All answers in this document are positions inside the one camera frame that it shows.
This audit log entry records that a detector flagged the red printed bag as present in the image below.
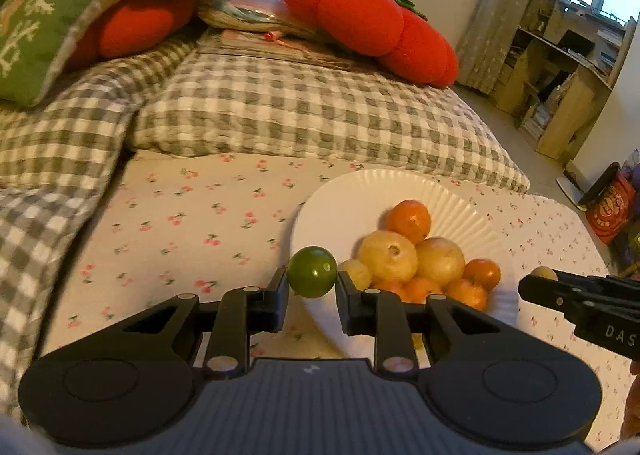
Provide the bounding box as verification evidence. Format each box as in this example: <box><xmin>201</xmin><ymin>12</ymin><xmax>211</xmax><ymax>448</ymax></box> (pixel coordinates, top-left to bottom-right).
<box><xmin>580</xmin><ymin>162</ymin><xmax>640</xmax><ymax>246</ymax></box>

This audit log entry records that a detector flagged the white slipper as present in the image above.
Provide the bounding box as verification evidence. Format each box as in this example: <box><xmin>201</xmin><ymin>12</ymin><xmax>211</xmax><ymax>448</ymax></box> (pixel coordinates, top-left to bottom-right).
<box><xmin>556</xmin><ymin>169</ymin><xmax>587</xmax><ymax>209</ymax></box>

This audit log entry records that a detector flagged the large orange tangerine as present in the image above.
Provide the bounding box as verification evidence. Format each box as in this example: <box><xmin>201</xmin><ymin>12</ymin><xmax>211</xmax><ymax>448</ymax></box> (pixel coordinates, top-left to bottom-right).
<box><xmin>384</xmin><ymin>199</ymin><xmax>432</xmax><ymax>245</ymax></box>

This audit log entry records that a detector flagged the golden yellow apple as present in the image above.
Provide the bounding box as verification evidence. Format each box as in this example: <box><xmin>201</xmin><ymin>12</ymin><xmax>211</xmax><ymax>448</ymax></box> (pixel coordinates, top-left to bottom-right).
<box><xmin>415</xmin><ymin>236</ymin><xmax>467</xmax><ymax>288</ymax></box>

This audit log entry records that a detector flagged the large red tomato plush pillow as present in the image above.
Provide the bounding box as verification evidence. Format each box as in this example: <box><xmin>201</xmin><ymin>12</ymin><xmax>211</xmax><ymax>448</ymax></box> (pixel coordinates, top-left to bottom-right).
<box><xmin>279</xmin><ymin>0</ymin><xmax>460</xmax><ymax>88</ymax></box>

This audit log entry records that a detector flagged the folded striped cloth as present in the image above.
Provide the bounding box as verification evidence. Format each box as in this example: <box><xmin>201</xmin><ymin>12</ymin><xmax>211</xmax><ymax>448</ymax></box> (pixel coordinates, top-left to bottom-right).
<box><xmin>195</xmin><ymin>28</ymin><xmax>371</xmax><ymax>73</ymax></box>

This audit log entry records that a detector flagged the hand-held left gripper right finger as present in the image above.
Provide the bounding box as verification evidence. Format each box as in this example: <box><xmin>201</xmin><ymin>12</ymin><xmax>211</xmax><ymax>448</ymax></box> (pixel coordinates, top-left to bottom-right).
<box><xmin>337</xmin><ymin>271</ymin><xmax>503</xmax><ymax>377</ymax></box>

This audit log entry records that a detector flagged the green lime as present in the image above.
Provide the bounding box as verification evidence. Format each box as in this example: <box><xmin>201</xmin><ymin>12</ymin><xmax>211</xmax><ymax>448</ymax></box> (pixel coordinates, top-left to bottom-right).
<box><xmin>288</xmin><ymin>246</ymin><xmax>338</xmax><ymax>298</ymax></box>

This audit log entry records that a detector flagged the pale yellow apple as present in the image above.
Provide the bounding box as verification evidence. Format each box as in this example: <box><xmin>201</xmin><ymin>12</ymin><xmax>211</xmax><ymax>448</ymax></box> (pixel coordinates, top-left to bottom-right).
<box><xmin>357</xmin><ymin>230</ymin><xmax>419</xmax><ymax>284</ymax></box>

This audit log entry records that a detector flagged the green snowflake cushion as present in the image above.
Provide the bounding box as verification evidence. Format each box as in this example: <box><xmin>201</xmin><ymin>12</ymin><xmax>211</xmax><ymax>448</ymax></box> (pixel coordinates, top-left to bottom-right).
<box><xmin>0</xmin><ymin>0</ymin><xmax>132</xmax><ymax>106</ymax></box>

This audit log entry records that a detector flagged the person's right hand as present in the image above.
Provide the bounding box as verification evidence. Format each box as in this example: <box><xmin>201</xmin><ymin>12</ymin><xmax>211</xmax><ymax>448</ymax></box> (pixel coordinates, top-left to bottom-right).
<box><xmin>619</xmin><ymin>357</ymin><xmax>640</xmax><ymax>442</ymax></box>

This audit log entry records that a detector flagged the small orange tangerine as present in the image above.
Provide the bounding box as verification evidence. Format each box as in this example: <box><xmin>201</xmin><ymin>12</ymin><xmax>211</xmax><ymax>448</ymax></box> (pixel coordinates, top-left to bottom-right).
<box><xmin>462</xmin><ymin>258</ymin><xmax>502</xmax><ymax>291</ymax></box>
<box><xmin>404</xmin><ymin>276</ymin><xmax>445</xmax><ymax>305</ymax></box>
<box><xmin>444</xmin><ymin>279</ymin><xmax>488</xmax><ymax>312</ymax></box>
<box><xmin>372</xmin><ymin>280</ymin><xmax>408</xmax><ymax>303</ymax></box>

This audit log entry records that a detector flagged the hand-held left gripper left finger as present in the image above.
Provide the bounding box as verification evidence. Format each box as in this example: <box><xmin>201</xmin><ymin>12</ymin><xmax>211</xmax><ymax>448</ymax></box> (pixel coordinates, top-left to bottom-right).
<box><xmin>120</xmin><ymin>267</ymin><xmax>289</xmax><ymax>377</ymax></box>

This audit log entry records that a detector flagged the wooden bookshelf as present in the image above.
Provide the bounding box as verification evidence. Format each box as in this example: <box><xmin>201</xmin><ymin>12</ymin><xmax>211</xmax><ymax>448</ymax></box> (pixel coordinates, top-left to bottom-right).
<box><xmin>492</xmin><ymin>0</ymin><xmax>638</xmax><ymax>161</ymax></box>

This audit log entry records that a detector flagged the grey gingham blanket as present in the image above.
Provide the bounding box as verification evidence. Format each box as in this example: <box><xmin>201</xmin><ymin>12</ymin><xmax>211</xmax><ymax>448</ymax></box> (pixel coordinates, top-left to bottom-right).
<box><xmin>0</xmin><ymin>38</ymin><xmax>198</xmax><ymax>423</ymax></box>

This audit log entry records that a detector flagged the small red tomato plush pillow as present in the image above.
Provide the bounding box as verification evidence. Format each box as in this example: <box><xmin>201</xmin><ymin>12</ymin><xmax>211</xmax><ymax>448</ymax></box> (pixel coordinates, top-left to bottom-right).
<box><xmin>67</xmin><ymin>0</ymin><xmax>196</xmax><ymax>68</ymax></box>

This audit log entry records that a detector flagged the small pale yellow fruit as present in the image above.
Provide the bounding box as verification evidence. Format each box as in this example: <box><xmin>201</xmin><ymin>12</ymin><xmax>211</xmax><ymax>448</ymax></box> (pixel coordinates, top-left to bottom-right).
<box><xmin>339</xmin><ymin>259</ymin><xmax>373</xmax><ymax>292</ymax></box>

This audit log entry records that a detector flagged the cherry print bed sheet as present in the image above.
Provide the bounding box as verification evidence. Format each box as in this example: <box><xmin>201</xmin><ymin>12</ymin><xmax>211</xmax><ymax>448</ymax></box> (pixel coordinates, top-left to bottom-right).
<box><xmin>37</xmin><ymin>150</ymin><xmax>633</xmax><ymax>453</ymax></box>

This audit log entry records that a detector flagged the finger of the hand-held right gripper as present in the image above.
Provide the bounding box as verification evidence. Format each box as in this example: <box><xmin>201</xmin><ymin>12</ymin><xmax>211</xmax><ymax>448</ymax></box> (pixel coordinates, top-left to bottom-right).
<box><xmin>517</xmin><ymin>272</ymin><xmax>602</xmax><ymax>325</ymax></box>
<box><xmin>556</xmin><ymin>272</ymin><xmax>640</xmax><ymax>286</ymax></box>

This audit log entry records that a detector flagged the pale patterned curtain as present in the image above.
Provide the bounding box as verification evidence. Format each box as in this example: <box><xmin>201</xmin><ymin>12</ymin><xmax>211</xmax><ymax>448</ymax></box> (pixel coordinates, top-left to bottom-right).
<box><xmin>457</xmin><ymin>0</ymin><xmax>551</xmax><ymax>96</ymax></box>

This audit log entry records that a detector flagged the white ribbed plate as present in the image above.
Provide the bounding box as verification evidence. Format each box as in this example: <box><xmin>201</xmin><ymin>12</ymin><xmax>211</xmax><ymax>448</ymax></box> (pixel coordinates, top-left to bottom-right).
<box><xmin>290</xmin><ymin>168</ymin><xmax>523</xmax><ymax>368</ymax></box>

